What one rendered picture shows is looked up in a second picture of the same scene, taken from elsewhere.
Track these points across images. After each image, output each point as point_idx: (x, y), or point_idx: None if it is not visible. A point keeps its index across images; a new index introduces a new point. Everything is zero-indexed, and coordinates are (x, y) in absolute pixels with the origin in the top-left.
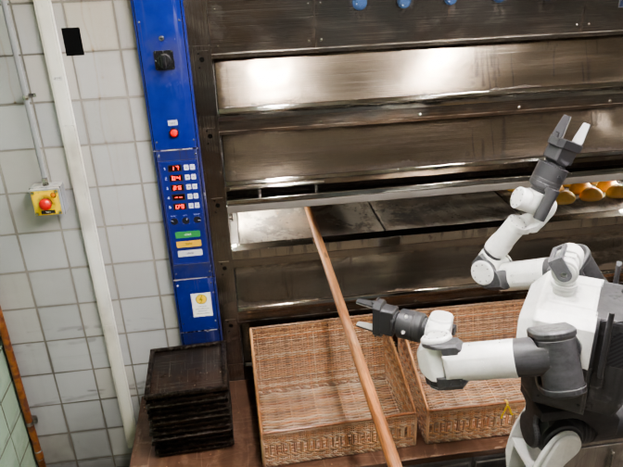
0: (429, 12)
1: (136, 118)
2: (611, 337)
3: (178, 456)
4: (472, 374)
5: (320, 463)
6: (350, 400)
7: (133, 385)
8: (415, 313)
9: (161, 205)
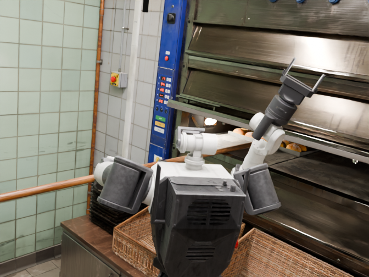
0: (318, 8)
1: (158, 48)
2: (168, 195)
3: (96, 226)
4: (96, 176)
5: (132, 269)
6: None
7: None
8: None
9: (154, 97)
